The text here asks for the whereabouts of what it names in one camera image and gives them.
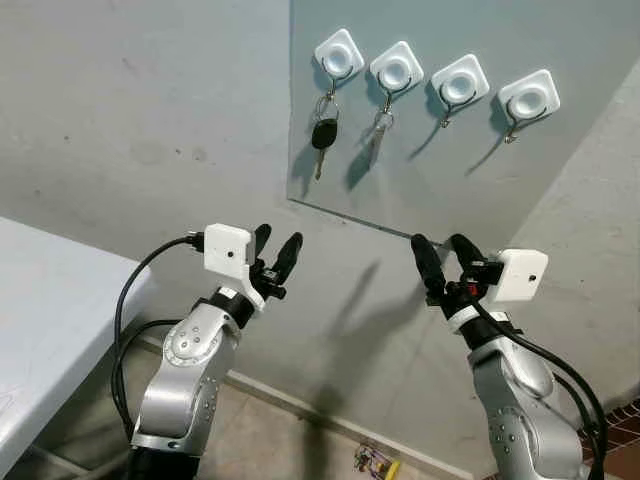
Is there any silver key with ring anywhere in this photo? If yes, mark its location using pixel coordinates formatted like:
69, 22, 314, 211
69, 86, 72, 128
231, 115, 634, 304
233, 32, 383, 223
365, 108, 394, 173

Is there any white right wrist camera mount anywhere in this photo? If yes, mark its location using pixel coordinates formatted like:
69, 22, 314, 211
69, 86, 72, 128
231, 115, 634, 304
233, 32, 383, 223
447, 248, 550, 334

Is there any white square wall hook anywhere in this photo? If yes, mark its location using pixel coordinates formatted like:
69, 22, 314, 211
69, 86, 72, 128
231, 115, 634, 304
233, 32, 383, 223
368, 40, 426, 103
430, 54, 491, 129
497, 68, 561, 144
314, 28, 366, 96

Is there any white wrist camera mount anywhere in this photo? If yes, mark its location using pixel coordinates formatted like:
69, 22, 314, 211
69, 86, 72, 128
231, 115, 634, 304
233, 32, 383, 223
203, 223, 269, 311
447, 248, 550, 334

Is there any translucent wall panel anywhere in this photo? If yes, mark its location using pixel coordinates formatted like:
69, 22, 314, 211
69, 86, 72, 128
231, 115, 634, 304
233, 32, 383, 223
288, 0, 640, 241

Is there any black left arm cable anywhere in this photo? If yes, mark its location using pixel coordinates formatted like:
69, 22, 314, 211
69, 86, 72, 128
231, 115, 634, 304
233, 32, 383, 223
110, 232, 206, 446

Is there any white table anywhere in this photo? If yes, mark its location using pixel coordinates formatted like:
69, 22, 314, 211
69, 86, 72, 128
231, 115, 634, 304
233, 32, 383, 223
0, 215, 157, 477

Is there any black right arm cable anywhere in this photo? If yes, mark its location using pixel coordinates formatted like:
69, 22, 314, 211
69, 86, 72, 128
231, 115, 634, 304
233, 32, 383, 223
465, 290, 609, 480

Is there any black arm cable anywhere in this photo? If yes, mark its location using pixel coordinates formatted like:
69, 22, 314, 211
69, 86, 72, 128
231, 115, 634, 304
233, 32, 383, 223
465, 290, 609, 480
110, 232, 206, 446

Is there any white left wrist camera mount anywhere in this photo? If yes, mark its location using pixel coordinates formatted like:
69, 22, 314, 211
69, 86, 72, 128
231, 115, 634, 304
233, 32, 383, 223
203, 223, 269, 311

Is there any black-headed car key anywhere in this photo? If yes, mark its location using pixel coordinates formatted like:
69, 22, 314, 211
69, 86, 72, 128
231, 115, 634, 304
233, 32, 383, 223
310, 92, 341, 183

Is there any small yellow colourful toy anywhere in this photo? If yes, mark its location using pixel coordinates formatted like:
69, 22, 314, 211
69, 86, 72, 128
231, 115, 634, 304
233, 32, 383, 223
354, 443, 402, 480

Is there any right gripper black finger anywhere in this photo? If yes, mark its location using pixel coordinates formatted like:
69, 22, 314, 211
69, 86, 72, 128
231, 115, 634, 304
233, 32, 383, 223
450, 234, 486, 271
412, 234, 447, 297

